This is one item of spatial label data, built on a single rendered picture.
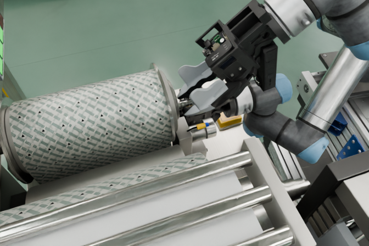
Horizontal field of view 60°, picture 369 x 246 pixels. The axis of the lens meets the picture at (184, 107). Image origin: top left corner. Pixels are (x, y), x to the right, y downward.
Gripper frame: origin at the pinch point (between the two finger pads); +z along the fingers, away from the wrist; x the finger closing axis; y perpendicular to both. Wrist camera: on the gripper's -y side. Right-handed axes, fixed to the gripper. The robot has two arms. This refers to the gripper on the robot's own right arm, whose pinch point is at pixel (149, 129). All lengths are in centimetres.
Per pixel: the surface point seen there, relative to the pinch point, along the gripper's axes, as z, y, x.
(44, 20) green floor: 46, -109, -215
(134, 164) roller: 5.5, 14.0, 15.6
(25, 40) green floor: 62, -109, -193
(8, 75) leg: 46, -37, -72
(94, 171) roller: 11.9, 13.3, 14.4
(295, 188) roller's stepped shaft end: -11.7, 25.7, 31.4
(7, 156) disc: 22.6, 20.2, 12.0
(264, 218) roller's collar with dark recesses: -6.3, 26.5, 33.6
